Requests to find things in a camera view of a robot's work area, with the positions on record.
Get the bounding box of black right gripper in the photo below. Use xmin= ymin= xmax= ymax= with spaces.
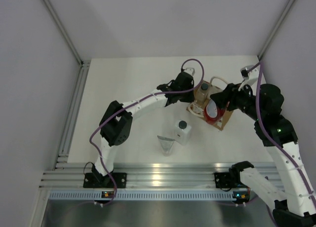
xmin=210 ymin=80 xmax=265 ymax=122

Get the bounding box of clear bottle grey cap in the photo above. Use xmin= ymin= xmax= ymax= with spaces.
xmin=195 ymin=82 xmax=209 ymax=105

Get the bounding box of burlap watermelon canvas bag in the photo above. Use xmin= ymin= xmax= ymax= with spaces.
xmin=186 ymin=76 xmax=233 ymax=131

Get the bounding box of red liquid bottle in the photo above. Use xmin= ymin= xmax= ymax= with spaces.
xmin=203 ymin=100 xmax=223 ymax=125

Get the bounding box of white bottle grey cap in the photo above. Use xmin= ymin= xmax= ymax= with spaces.
xmin=174 ymin=120 xmax=192 ymax=146

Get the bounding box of clear silver tube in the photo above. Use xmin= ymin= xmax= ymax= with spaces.
xmin=157 ymin=136 xmax=175 ymax=156

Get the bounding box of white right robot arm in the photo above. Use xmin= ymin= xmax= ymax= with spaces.
xmin=210 ymin=83 xmax=316 ymax=227

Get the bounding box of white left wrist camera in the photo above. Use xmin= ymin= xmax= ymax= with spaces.
xmin=181 ymin=68 xmax=195 ymax=76

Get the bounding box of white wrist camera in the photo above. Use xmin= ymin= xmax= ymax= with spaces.
xmin=181 ymin=68 xmax=195 ymax=76
xmin=238 ymin=63 xmax=260 ymax=91

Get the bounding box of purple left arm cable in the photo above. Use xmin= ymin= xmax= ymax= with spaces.
xmin=89 ymin=58 xmax=204 ymax=208

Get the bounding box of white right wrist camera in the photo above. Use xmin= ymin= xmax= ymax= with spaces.
xmin=238 ymin=63 xmax=260 ymax=91

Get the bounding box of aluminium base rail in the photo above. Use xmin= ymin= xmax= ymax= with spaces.
xmin=39 ymin=162 xmax=284 ymax=189

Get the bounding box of aluminium frame post right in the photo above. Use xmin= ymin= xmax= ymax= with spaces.
xmin=257 ymin=0 xmax=297 ymax=61

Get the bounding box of aluminium frame post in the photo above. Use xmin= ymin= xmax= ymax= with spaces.
xmin=257 ymin=0 xmax=297 ymax=61
xmin=41 ymin=0 xmax=82 ymax=66

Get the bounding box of slotted grey cable duct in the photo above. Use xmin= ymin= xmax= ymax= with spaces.
xmin=49 ymin=190 xmax=236 ymax=201

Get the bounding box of aluminium frame post left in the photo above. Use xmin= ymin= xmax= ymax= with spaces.
xmin=41 ymin=0 xmax=82 ymax=66

